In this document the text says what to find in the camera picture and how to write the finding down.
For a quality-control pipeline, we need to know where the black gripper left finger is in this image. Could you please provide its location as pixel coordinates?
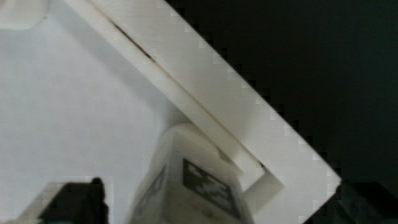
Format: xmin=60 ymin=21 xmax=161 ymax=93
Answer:
xmin=15 ymin=176 xmax=111 ymax=224

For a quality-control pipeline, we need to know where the white U-shaped obstacle fence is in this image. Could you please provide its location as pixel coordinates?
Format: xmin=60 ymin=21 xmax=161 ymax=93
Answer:
xmin=92 ymin=0 xmax=340 ymax=224

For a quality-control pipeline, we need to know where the white square table top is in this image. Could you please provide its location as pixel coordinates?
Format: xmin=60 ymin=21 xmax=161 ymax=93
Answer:
xmin=0 ymin=0 xmax=257 ymax=224

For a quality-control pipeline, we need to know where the white table leg with tag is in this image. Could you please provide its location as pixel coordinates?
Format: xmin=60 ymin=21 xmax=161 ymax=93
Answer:
xmin=125 ymin=124 xmax=253 ymax=224

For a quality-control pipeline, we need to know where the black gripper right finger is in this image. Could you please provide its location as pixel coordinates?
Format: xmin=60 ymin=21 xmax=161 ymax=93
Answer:
xmin=330 ymin=181 xmax=398 ymax=224

